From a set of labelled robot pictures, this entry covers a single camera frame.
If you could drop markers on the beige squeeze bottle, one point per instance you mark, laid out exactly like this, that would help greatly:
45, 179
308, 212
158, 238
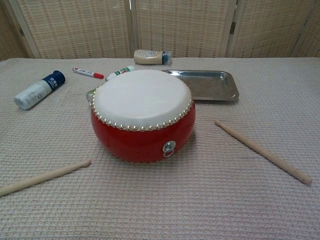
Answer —
147, 57

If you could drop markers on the wooden drumstick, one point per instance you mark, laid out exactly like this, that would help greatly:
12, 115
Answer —
45, 177
262, 151

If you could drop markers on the red drum white head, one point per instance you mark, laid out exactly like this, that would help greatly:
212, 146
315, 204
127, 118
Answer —
140, 105

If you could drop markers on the beige woven tablecloth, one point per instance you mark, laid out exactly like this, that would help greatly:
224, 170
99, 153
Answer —
160, 205

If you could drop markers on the bamboo folding screen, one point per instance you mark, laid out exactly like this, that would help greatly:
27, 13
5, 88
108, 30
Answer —
75, 30

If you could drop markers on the white bottle blue cap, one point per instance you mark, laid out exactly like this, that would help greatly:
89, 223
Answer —
37, 91

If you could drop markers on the white green small tube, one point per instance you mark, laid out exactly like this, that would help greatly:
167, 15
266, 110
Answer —
120, 72

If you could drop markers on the red white marker pen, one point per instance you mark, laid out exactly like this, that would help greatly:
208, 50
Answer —
86, 72

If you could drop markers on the stainless steel tray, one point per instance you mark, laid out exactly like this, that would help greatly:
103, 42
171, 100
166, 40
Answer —
210, 85

